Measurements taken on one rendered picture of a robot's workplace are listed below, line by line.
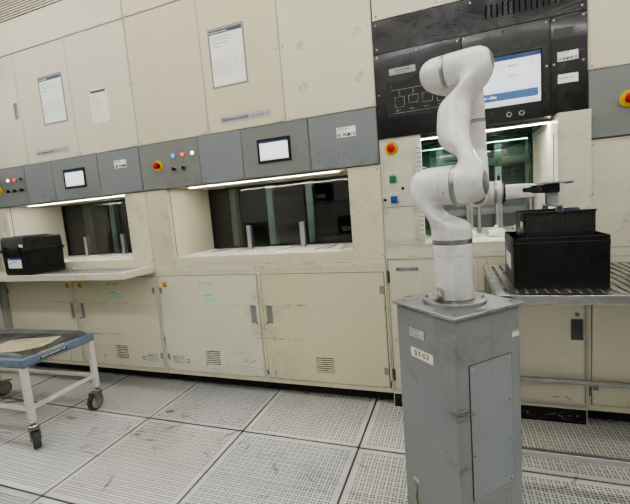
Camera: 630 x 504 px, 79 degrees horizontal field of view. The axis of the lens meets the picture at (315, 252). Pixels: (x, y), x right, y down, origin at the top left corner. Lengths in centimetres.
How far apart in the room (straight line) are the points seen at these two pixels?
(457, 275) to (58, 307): 290
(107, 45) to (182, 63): 58
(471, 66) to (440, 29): 76
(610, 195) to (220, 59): 203
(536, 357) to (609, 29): 143
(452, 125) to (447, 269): 44
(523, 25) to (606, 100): 47
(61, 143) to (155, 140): 80
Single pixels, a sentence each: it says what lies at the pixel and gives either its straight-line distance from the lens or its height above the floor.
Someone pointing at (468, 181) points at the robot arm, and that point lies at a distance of 120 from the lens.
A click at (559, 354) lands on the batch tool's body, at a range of 215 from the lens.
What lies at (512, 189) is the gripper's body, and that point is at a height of 110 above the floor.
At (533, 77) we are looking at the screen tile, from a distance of 205.
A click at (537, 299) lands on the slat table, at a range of 140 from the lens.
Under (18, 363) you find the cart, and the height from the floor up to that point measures 45.
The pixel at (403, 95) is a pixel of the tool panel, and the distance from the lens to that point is 203.
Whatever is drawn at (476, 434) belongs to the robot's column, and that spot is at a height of 40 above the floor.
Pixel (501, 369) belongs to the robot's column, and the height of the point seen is 57.
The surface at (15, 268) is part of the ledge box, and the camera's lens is 326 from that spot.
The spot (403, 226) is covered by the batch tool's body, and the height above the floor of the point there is 96.
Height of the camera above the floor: 109
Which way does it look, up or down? 6 degrees down
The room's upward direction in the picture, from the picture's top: 5 degrees counter-clockwise
